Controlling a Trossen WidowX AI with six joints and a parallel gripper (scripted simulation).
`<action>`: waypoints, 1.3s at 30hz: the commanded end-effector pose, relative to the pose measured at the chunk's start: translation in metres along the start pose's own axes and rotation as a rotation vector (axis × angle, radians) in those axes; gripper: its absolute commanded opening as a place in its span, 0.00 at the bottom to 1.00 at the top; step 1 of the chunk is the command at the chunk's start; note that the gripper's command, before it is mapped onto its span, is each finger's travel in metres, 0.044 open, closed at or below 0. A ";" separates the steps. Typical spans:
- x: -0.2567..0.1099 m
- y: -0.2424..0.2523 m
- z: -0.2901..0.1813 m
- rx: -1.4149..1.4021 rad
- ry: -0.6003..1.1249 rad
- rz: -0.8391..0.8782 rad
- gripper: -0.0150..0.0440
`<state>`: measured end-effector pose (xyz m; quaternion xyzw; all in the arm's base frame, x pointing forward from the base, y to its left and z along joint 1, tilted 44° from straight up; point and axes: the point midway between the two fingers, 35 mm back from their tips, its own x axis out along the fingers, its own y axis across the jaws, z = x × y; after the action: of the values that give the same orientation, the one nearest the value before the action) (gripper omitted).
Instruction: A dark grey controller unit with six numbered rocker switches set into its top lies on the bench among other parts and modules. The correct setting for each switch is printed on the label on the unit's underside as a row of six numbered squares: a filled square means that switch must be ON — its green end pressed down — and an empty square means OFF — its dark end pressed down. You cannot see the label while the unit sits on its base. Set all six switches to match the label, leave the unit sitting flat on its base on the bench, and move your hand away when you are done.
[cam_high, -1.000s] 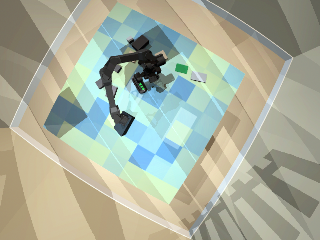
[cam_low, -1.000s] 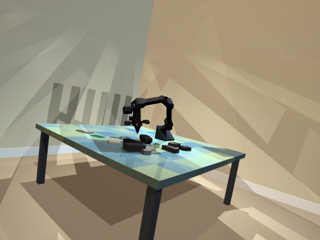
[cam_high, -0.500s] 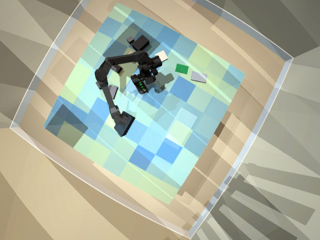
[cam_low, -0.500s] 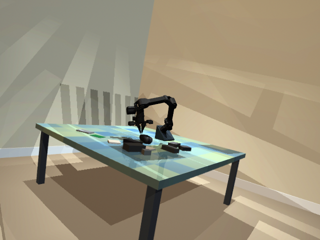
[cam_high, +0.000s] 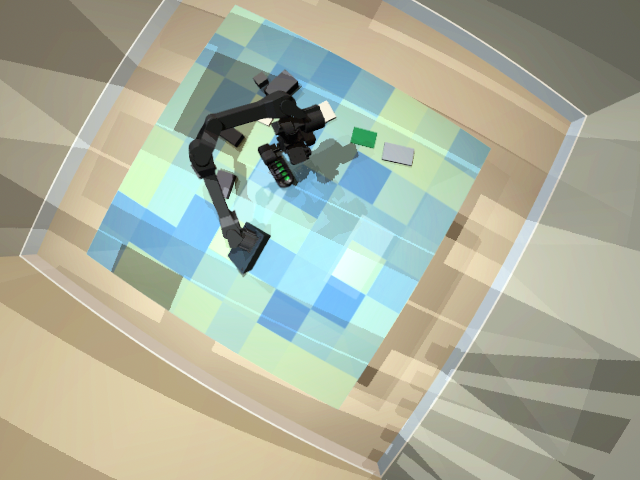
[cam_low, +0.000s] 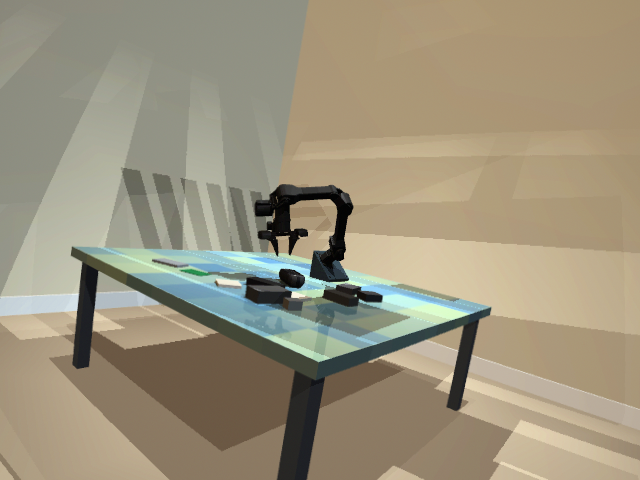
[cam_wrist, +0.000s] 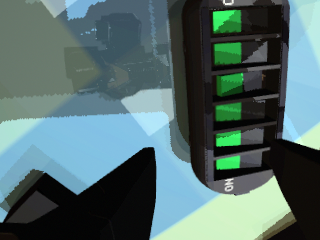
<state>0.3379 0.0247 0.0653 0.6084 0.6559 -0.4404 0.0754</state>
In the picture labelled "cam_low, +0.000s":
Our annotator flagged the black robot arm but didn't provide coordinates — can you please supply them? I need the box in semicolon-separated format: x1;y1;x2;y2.
255;184;353;267

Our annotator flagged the flat green rectangular block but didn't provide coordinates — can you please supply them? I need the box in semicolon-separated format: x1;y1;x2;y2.
179;269;212;277

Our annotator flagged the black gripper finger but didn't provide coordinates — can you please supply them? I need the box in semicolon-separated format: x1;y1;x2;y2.
267;239;278;257
288;237;300;256

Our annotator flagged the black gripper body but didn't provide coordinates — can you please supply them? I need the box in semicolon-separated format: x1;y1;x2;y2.
258;215;308;240

